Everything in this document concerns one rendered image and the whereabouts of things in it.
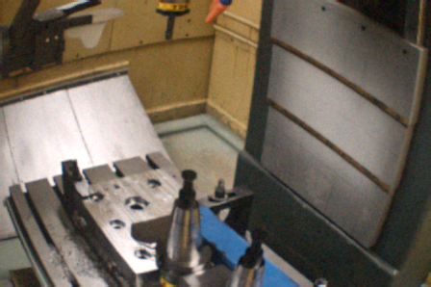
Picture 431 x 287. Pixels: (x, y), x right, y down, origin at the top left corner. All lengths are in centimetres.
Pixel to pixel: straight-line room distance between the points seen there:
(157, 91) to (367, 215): 122
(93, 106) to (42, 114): 23
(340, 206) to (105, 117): 95
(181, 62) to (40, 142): 74
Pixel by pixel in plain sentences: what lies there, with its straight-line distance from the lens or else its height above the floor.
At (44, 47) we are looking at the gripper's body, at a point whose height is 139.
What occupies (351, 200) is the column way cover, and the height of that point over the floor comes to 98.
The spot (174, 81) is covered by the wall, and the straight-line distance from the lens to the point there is 218.
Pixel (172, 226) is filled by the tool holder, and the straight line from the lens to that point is 57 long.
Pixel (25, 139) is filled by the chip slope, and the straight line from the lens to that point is 177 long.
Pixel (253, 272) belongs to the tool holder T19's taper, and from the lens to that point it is 49.
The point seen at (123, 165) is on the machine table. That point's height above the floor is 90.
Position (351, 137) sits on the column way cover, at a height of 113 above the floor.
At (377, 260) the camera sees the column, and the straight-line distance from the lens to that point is 123.
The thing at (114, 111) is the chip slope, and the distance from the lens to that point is 191.
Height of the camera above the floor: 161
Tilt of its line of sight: 28 degrees down
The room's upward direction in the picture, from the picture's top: 7 degrees clockwise
